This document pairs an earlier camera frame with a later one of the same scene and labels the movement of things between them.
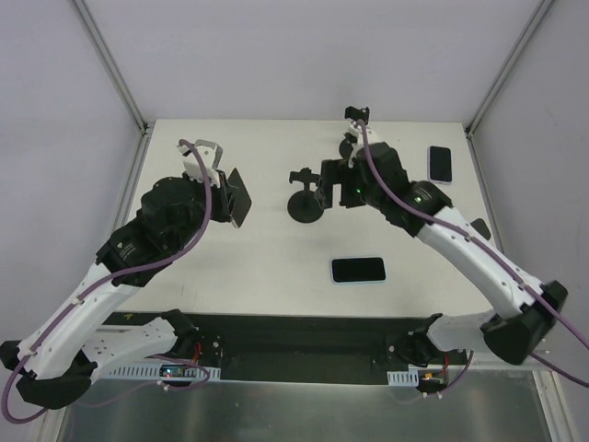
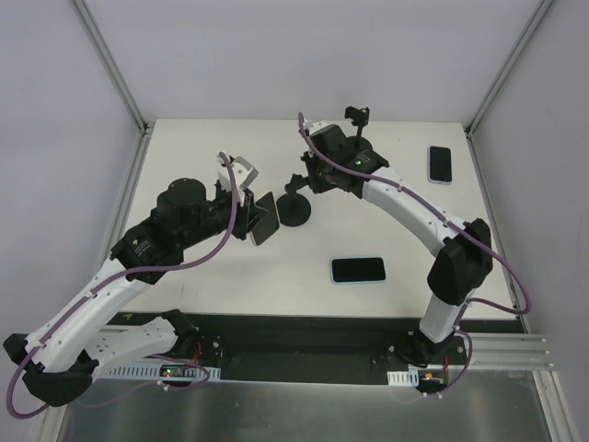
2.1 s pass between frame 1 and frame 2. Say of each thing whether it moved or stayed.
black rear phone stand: stayed
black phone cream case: moved
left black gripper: moved
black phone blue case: stayed
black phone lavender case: stayed
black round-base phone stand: moved
